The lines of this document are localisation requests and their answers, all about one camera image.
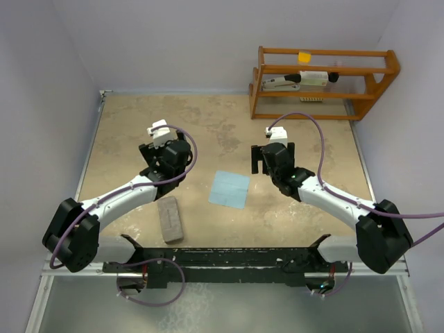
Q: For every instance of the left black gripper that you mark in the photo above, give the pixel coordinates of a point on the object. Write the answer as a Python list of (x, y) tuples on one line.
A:
[(151, 154)]

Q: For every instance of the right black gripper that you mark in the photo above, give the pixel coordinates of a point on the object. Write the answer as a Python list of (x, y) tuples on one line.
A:
[(257, 156)]

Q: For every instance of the grey-brown glasses case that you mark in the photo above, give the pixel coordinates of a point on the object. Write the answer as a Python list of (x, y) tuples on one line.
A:
[(170, 221)]

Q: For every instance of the light blue cleaning cloth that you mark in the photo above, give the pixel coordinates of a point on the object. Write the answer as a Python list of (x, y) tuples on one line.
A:
[(229, 190)]

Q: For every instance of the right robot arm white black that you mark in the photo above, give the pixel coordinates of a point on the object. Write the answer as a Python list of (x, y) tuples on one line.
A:
[(381, 236)]

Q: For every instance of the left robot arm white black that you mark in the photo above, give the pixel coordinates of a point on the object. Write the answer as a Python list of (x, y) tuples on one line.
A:
[(72, 236)]

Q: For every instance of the staples strip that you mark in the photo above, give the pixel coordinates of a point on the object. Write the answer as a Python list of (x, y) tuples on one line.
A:
[(311, 99)]

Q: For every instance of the wooden shelf rack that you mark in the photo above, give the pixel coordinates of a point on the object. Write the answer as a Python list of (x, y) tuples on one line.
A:
[(360, 77)]

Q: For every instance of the white stapler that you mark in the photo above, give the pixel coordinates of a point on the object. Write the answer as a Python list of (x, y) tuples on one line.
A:
[(290, 82)]

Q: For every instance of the white red box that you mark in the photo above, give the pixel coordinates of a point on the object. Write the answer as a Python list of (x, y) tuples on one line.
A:
[(314, 78)]

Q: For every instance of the black round knob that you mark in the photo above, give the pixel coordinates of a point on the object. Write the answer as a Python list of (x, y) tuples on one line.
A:
[(333, 77)]

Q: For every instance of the yellow sticky note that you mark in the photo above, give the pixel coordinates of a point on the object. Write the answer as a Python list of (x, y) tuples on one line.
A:
[(304, 57)]

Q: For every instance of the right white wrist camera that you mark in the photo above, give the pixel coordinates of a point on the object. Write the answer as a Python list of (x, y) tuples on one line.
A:
[(276, 135)]

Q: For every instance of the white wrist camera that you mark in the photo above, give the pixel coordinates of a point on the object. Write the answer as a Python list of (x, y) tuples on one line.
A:
[(160, 133), (276, 135)]

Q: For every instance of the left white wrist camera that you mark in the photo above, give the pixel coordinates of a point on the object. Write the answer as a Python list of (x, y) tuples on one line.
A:
[(160, 133)]

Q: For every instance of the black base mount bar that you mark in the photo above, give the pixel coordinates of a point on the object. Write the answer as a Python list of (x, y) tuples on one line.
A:
[(281, 265)]

